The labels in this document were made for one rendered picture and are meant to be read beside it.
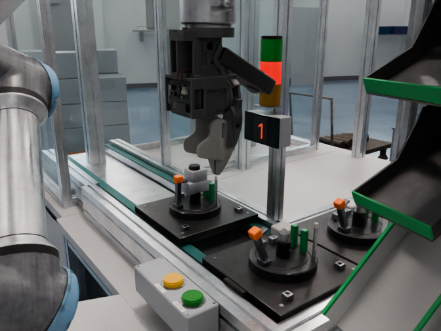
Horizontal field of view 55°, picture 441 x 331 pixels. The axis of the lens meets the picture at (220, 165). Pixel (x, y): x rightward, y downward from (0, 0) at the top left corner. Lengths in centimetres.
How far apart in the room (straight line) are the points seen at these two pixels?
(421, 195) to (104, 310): 67
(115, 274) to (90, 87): 83
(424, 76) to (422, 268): 28
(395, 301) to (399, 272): 5
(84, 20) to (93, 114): 34
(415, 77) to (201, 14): 29
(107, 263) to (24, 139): 48
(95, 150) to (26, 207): 105
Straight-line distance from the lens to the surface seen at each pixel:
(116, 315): 97
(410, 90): 55
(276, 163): 105
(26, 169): 75
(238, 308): 79
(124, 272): 111
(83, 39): 169
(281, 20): 101
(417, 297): 70
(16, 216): 71
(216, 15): 57
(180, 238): 100
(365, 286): 73
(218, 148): 61
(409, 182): 67
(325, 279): 87
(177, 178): 107
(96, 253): 120
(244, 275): 86
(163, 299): 84
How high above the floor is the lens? 143
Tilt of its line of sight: 18 degrees down
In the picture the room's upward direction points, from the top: straight up
